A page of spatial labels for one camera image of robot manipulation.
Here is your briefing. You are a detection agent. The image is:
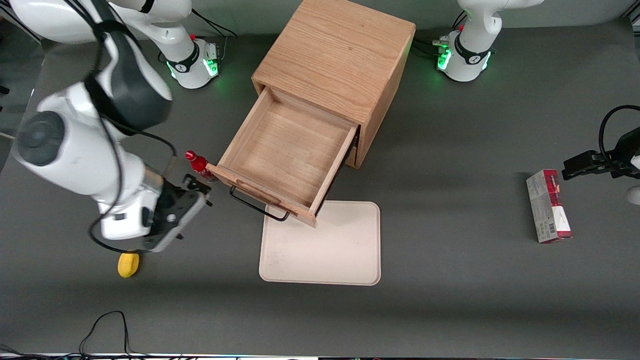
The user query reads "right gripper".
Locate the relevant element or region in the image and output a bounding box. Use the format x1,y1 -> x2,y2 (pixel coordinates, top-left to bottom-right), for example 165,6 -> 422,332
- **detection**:
142,169 -> 214,236

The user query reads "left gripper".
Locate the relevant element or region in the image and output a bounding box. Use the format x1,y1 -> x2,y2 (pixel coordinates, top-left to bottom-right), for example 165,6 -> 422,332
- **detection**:
561,127 -> 640,181

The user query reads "black wire drawer handle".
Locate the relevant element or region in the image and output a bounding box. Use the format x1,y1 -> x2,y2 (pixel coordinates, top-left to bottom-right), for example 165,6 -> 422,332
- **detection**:
229,185 -> 291,223

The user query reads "wooden drawer with box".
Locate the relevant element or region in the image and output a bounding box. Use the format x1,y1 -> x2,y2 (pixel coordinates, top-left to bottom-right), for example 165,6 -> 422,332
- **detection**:
205,86 -> 360,229

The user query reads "small red cola bottle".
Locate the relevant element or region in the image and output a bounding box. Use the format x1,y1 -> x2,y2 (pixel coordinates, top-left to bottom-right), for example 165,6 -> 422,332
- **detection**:
184,150 -> 217,184

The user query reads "red and grey carton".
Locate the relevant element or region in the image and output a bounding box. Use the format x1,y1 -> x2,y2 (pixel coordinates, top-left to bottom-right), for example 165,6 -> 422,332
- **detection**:
525,168 -> 574,245

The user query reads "yellow lemon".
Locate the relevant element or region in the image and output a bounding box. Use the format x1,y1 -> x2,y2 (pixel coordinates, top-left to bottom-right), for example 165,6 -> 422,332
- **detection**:
117,251 -> 141,279

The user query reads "cream rectangular plastic tray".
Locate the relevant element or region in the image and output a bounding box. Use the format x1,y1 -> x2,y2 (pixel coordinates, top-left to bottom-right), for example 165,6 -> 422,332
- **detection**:
258,200 -> 382,286

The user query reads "wooden cabinet body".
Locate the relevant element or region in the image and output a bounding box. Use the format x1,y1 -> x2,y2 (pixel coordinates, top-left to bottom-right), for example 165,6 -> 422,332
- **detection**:
251,0 -> 417,169

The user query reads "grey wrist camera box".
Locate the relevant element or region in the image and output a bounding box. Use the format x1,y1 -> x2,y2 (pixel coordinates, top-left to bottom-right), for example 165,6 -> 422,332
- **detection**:
144,192 -> 209,254

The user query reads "black looped cable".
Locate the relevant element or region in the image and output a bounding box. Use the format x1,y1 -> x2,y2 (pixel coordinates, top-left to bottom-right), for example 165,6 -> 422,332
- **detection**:
598,104 -> 640,162

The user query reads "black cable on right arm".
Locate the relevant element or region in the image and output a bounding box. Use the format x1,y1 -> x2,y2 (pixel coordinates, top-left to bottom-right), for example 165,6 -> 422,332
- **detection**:
60,0 -> 179,255

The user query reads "black cable on table edge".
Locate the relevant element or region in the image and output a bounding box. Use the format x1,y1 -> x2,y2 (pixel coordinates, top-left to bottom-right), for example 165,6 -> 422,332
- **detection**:
79,310 -> 151,360

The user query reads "black cable at arm base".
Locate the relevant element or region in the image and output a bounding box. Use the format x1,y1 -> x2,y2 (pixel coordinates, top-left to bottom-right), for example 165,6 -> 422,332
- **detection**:
413,11 -> 469,58
191,7 -> 239,61

